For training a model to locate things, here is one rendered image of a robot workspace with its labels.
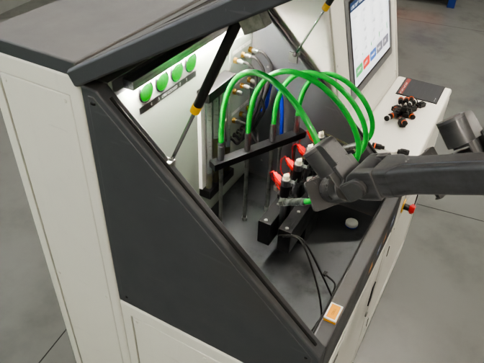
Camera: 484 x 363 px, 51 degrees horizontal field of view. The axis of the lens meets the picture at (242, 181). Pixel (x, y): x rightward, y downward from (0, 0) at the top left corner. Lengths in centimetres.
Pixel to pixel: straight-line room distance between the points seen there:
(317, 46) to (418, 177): 79
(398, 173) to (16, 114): 86
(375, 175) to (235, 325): 54
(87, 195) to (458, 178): 83
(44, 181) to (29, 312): 130
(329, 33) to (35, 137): 84
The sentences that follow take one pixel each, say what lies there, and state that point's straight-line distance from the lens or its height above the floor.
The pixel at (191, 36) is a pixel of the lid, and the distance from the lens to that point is 82.
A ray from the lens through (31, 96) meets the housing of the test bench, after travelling 122.
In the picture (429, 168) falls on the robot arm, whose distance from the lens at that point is 83.
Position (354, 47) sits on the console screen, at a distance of 173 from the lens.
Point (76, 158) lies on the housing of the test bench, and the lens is 121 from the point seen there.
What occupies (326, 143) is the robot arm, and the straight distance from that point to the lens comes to 95.
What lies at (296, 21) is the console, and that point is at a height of 139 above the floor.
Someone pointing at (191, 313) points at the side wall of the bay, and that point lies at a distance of 132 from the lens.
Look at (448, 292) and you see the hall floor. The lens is 274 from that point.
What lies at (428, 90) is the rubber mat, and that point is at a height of 98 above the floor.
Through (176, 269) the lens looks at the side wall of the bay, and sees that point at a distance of 122.
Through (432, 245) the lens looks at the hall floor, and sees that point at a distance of 295.
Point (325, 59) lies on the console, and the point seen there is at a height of 130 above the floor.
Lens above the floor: 194
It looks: 38 degrees down
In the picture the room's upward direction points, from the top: 2 degrees clockwise
